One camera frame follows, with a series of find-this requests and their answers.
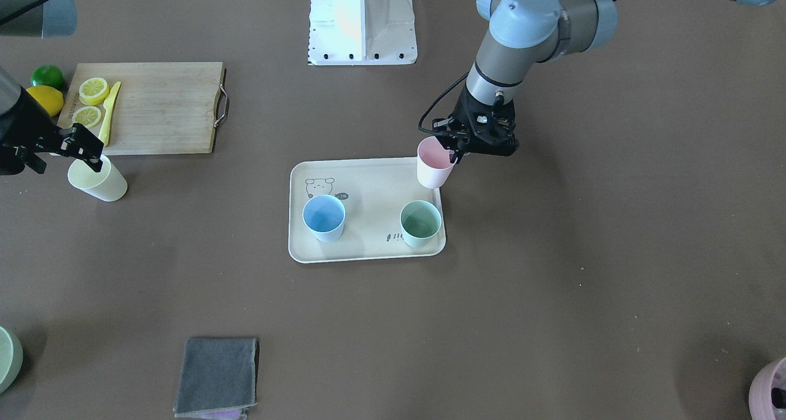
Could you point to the lemon slice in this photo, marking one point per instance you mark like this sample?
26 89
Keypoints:
93 91
88 116

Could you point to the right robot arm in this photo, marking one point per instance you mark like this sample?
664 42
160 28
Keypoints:
36 18

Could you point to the green cup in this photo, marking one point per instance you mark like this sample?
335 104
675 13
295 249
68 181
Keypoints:
419 221

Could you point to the cream yellow cup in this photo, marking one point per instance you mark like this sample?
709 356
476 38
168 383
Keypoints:
107 185

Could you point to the cream rectangular tray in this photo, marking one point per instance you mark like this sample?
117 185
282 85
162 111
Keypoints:
373 191

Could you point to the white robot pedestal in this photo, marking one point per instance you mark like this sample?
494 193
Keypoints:
361 33

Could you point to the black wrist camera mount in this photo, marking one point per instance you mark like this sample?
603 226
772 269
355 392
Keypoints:
441 129

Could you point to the pale green bowl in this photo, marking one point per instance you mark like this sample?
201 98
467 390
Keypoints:
11 358

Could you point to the pink cup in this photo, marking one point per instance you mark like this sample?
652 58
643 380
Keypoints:
433 163

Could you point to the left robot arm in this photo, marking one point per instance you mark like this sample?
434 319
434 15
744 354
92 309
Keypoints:
521 33

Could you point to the grey folded cloth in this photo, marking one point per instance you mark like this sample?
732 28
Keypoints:
218 378

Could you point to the green lime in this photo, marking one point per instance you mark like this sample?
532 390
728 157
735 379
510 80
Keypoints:
47 75

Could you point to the bamboo cutting board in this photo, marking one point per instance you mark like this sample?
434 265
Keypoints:
161 108

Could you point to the yellow plastic knife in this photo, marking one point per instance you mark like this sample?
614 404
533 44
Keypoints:
104 134

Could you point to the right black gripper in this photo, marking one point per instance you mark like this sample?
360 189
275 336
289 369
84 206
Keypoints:
26 127

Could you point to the yellow lemon upper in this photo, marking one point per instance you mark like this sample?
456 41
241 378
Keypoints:
51 99

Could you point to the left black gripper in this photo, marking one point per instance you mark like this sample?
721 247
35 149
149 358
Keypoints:
452 139

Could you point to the pink bowl of ice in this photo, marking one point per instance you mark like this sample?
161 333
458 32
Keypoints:
766 394

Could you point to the lemon slice lower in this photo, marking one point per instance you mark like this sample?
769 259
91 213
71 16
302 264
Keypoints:
88 116

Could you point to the lemon slice upper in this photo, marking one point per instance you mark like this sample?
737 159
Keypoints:
93 91

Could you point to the blue cup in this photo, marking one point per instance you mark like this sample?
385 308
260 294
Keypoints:
324 216

